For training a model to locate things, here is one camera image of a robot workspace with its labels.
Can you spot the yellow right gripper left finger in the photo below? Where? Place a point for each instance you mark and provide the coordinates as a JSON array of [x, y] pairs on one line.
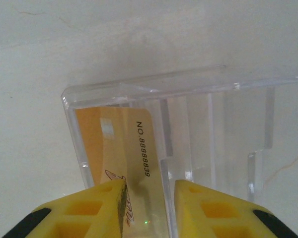
[[77, 218]]

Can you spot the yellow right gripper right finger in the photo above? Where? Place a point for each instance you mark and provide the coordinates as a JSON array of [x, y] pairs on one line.
[[213, 218]]

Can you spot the gold credit card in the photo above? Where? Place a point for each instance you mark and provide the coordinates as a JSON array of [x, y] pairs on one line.
[[139, 153]]

